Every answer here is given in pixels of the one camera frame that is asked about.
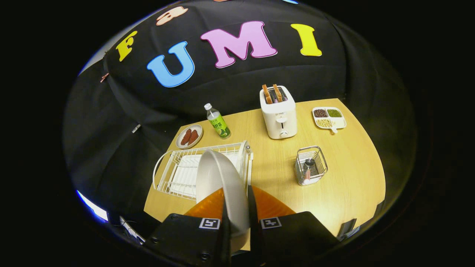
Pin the pile of dark beans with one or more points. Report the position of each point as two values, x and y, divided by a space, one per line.
320 113

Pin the white plate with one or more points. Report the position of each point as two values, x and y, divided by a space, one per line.
222 178

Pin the brown sausage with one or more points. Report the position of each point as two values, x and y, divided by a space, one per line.
193 137
185 137

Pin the white clip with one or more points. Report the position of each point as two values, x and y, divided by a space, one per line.
136 128

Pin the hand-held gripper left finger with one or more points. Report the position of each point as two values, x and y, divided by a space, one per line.
226 244

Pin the white divided dish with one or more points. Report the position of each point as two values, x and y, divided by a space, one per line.
339 123

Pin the small beige plate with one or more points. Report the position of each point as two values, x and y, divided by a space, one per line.
199 130

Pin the red clip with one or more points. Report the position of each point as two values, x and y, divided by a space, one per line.
104 77

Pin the white toaster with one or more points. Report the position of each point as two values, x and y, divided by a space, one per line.
278 122

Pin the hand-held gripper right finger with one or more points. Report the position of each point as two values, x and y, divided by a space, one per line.
253 230

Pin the pile of green beans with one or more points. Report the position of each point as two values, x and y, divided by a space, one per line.
334 113

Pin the green label drink bottle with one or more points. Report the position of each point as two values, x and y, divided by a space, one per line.
219 124

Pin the pile of yellow beans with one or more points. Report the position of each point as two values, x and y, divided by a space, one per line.
324 123

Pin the toasted bread slice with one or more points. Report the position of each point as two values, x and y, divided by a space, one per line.
278 92
267 94

